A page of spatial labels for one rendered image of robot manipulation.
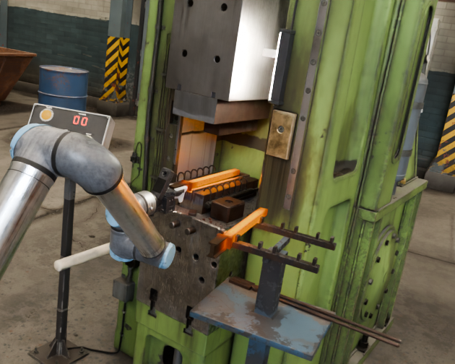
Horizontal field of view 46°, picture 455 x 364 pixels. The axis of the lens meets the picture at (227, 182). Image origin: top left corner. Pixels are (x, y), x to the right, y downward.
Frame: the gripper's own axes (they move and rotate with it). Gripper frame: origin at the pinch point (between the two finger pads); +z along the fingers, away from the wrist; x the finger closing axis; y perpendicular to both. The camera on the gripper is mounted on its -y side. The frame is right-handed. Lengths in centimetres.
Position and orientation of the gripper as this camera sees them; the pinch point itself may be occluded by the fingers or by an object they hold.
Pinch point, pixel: (183, 185)
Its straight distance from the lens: 206.5
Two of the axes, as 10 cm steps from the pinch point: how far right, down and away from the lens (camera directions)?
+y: -1.2, 9.4, 3.1
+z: 5.6, -2.0, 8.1
